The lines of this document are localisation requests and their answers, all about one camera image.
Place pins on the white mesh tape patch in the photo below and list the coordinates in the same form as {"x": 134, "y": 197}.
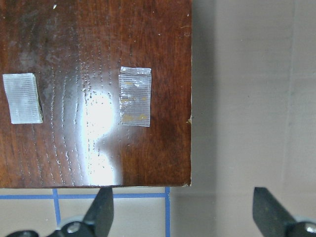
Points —
{"x": 23, "y": 99}

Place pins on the clear mesh tape patch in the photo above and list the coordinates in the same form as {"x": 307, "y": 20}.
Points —
{"x": 135, "y": 96}

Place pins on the dark wooden drawer cabinet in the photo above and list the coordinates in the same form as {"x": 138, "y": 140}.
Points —
{"x": 75, "y": 49}

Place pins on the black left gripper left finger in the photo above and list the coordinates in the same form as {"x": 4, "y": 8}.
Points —
{"x": 100, "y": 215}

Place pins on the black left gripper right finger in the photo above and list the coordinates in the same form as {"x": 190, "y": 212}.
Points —
{"x": 271, "y": 218}

